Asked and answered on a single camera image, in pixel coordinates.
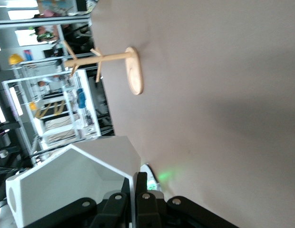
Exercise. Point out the aluminium frame beam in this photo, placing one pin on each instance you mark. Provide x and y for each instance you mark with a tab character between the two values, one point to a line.
42	23

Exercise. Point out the blue bag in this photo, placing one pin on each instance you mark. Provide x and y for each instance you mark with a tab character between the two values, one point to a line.
81	98

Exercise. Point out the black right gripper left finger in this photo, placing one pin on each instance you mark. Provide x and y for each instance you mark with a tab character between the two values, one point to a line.
114	209

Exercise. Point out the blue pink poster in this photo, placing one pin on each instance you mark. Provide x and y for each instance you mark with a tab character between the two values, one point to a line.
28	55

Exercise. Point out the green plant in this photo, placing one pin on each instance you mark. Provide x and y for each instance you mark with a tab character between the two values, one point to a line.
44	35

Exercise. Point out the wooden cup rack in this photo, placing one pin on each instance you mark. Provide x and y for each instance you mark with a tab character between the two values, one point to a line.
134	71

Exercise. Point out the brown table cover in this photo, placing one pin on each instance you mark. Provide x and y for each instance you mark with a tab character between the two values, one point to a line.
209	95

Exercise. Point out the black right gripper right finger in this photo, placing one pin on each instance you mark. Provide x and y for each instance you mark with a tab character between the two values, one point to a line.
147	209

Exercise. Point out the white shelf rack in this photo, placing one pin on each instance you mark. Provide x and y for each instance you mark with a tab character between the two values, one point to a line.
88	99

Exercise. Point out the yellow hard hat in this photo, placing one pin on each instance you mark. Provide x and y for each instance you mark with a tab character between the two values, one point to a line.
33	106
15	59

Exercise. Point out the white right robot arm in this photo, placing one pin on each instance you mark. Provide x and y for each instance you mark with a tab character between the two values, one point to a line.
150	175

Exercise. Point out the white faceted cup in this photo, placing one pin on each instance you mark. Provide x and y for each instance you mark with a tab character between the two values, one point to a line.
66	171

